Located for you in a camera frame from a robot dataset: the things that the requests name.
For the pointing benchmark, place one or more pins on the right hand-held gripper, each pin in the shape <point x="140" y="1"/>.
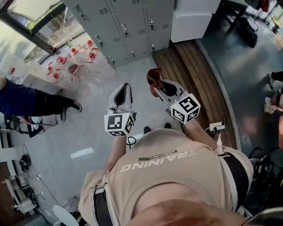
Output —
<point x="185" y="108"/>

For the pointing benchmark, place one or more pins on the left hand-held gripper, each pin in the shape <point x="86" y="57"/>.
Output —
<point x="115" y="121"/>

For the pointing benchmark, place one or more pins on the reddish-brown wiping cloth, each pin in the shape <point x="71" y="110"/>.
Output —
<point x="152" y="77"/>

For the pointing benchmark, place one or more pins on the grey metal locker cabinet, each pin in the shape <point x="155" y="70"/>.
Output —
<point x="132" y="24"/>

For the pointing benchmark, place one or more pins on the person's right forearm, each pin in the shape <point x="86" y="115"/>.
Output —
<point x="199" y="132"/>

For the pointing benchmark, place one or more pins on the person's left forearm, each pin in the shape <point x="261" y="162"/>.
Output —
<point x="117" y="150"/>

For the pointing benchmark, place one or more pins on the white rectangular cabinet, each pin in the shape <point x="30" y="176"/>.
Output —
<point x="190" y="24"/>

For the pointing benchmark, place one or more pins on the person's right black shoe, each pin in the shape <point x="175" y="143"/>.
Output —
<point x="167" y="125"/>

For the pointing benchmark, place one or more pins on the person's black shoe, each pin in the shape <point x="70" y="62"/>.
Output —
<point x="147" y="129"/>
<point x="167" y="125"/>

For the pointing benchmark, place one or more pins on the person's left black shoe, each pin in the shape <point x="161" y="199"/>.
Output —
<point x="147" y="129"/>

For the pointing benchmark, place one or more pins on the white power strip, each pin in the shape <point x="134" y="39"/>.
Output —
<point x="216" y="126"/>

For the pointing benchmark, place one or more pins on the wooden slatted platform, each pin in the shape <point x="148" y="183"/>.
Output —
<point x="194" y="72"/>

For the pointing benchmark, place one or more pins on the white floor tape strip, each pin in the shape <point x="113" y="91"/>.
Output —
<point x="81" y="152"/>

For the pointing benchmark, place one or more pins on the group of clear water jugs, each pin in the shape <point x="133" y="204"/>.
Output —
<point x="81" y="59"/>

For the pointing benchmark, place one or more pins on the person's beige shirt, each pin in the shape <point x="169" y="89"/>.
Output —
<point x="165" y="176"/>

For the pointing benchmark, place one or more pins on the white low table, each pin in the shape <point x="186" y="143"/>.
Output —
<point x="37" y="75"/>

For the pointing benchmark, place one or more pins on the black metal chair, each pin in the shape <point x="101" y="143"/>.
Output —
<point x="20" y="130"/>

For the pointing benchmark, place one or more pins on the black equipment pile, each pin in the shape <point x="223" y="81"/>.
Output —
<point x="263" y="167"/>

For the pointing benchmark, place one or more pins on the black backpack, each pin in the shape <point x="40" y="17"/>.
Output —
<point x="248" y="33"/>

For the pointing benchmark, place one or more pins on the person's bare neck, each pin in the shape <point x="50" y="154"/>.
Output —
<point x="188" y="212"/>

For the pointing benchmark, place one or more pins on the white round stool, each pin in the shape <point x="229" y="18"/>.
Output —
<point x="64" y="216"/>

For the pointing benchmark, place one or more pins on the white slatted panel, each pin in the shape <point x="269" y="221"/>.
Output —
<point x="7" y="154"/>

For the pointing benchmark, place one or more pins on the white shelf rack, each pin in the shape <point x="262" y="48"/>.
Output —
<point x="22" y="205"/>

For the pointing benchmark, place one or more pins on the black window frame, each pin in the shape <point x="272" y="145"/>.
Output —
<point x="22" y="28"/>

